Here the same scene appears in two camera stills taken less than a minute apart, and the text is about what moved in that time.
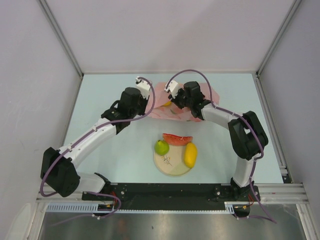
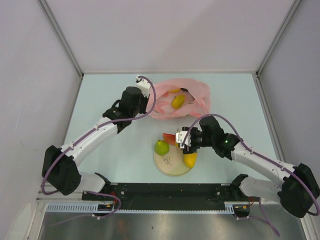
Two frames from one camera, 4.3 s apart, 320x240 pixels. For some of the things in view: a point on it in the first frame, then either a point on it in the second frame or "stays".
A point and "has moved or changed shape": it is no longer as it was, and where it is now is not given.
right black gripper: [181, 91] to [193, 148]
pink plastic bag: [160, 104] has moved or changed shape
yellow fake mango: [190, 154] stays
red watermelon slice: [174, 140] stays
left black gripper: [144, 101] stays
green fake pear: [161, 147] stays
